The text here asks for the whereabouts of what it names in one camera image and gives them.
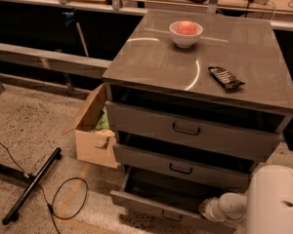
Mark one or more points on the padded gripper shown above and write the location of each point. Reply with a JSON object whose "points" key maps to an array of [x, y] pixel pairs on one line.
{"points": [[215, 209]]}

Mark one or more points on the grey drawer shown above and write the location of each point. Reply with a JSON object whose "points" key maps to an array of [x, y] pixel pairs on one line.
{"points": [[176, 167], [191, 132], [170, 198]]}

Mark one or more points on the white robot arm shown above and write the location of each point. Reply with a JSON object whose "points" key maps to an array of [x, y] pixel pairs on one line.
{"points": [[267, 208]]}

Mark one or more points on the grey drawer cabinet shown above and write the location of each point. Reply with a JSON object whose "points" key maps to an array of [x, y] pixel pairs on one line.
{"points": [[152, 72]]}

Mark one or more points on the cardboard box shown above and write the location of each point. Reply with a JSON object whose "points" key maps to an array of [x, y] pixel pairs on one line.
{"points": [[93, 146]]}

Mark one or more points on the black snack bag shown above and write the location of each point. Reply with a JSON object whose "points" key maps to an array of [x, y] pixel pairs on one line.
{"points": [[225, 78]]}

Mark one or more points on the green bag in box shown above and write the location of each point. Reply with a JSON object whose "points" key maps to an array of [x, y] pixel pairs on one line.
{"points": [[103, 121]]}

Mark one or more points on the white ceramic bowl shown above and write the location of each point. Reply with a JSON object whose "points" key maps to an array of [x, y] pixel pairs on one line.
{"points": [[184, 41]]}

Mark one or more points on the red apple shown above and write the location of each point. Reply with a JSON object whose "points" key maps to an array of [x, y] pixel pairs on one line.
{"points": [[186, 28]]}

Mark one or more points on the black stand leg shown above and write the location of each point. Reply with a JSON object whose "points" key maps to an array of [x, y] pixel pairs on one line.
{"points": [[13, 213]]}

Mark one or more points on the grey metal rail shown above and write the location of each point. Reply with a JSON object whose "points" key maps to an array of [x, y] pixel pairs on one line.
{"points": [[72, 64]]}

